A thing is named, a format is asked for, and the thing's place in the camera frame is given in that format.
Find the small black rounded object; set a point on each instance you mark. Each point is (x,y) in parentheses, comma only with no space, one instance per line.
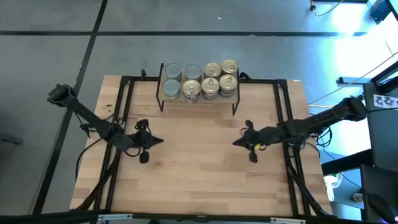
(244,75)

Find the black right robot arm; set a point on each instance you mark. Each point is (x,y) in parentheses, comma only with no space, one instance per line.
(323,119)

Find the wooden shelf black metal frame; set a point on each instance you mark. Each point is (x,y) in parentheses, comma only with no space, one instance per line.
(230,100)

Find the black table edge clamp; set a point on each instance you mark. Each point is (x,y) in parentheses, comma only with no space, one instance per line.
(85,127)

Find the black desk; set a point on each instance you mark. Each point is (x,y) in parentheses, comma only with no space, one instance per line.
(382,140)

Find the Bumble Bee tuna can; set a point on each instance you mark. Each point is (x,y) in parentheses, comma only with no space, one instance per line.
(171,88)
(173,71)

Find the blue box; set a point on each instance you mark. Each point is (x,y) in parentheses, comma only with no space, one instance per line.
(377,7)

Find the small black post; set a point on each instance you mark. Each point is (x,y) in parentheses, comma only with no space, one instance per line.
(143,74)

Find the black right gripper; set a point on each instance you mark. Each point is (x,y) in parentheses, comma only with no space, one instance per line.
(252,140)

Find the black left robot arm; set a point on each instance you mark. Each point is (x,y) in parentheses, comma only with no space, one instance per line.
(90,119)

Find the white plastic object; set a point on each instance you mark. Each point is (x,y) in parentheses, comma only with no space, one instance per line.
(331,186)

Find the black metal table frame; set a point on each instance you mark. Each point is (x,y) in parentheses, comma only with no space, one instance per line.
(140,78)

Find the black floor stand foot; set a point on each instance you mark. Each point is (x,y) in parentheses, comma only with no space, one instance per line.
(348,80)

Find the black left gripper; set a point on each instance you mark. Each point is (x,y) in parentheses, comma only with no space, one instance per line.
(143,140)

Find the silver bracket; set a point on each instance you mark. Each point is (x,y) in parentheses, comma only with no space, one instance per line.
(287,220)
(115,216)

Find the large gold ringed can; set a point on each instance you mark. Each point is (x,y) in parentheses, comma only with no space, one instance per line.
(193,72)

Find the black diagonal beam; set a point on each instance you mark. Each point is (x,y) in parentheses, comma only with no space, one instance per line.
(345,161)

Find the paper with black pattern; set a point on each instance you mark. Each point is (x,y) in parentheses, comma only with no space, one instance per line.
(385,101)

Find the small round object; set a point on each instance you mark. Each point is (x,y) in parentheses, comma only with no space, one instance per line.
(358,197)

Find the black rig beam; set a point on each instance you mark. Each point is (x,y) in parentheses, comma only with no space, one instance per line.
(46,218)

